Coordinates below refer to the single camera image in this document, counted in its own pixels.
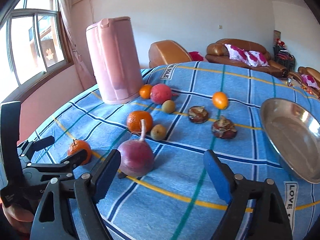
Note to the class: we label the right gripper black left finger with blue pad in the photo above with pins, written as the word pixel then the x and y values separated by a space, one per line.
pixel 53 218

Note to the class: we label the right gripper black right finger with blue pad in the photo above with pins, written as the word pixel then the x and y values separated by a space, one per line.
pixel 269 219

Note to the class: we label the mandarin with stem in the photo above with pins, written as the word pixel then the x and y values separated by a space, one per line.
pixel 78 145

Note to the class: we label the dark brown mangosteen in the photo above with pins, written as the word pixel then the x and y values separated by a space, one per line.
pixel 224 128
pixel 198 114

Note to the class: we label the smooth oval orange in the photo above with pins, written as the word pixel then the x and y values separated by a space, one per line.
pixel 220 100

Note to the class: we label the green kiwi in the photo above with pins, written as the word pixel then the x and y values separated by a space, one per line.
pixel 158 132
pixel 168 106

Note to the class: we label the large orange mandarin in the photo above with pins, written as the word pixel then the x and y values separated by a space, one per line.
pixel 134 121

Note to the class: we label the red pomegranate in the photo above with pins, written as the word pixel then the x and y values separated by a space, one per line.
pixel 160 93

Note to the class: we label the left hand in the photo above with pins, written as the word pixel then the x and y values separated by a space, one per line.
pixel 19 218

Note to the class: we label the steel round plate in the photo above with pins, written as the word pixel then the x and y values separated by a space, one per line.
pixel 293 134

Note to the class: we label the blue plaid tablecloth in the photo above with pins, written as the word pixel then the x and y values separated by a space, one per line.
pixel 177 199

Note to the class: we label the floral pillow on far armchair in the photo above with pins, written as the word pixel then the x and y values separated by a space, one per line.
pixel 309 81

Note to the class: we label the brown leather armchair far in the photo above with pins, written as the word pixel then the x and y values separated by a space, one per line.
pixel 306 70

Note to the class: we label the brown leather armchair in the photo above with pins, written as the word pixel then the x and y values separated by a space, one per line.
pixel 306 70
pixel 167 52

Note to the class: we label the small orange behind pomegranate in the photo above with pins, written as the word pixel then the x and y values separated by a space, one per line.
pixel 145 91

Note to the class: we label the black stacked chairs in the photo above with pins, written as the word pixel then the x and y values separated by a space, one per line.
pixel 283 57

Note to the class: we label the white red floral pillow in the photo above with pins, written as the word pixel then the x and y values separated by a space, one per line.
pixel 235 53

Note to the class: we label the brown leather three-seat sofa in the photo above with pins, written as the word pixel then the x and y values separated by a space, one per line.
pixel 217 53

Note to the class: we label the pink thermos jug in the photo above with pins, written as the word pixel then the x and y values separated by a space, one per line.
pixel 114 59

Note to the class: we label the red floral pillow near armchair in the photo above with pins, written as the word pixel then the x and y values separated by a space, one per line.
pixel 196 56

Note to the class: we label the brown leather armchair near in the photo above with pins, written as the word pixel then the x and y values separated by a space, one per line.
pixel 167 52

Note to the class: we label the pink curtain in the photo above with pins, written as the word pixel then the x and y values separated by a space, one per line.
pixel 86 78

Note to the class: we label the window with metal frame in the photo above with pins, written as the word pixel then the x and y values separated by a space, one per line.
pixel 32 46

